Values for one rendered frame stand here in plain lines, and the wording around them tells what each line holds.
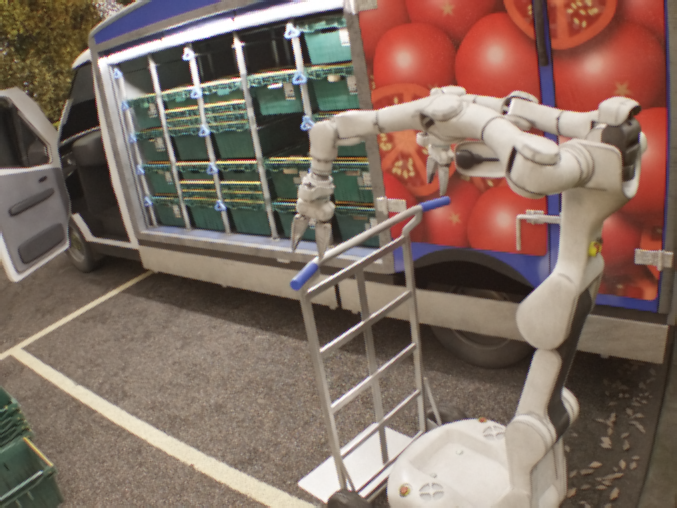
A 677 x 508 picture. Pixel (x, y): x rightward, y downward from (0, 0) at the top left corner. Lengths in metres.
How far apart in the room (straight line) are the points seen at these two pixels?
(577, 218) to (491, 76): 1.28
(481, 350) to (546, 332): 1.78
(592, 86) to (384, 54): 0.99
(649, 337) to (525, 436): 1.22
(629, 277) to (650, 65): 0.94
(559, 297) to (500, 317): 1.53
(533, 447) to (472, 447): 0.61
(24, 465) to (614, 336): 3.16
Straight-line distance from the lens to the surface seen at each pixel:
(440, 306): 3.03
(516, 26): 2.46
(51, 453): 3.50
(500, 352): 3.18
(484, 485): 2.17
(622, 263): 2.60
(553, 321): 1.44
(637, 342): 2.79
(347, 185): 3.24
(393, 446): 2.79
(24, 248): 5.26
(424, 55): 2.63
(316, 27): 3.14
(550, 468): 1.98
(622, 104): 1.27
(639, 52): 2.36
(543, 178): 1.13
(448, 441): 2.34
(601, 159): 1.24
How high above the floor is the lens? 1.89
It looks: 23 degrees down
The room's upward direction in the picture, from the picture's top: 10 degrees counter-clockwise
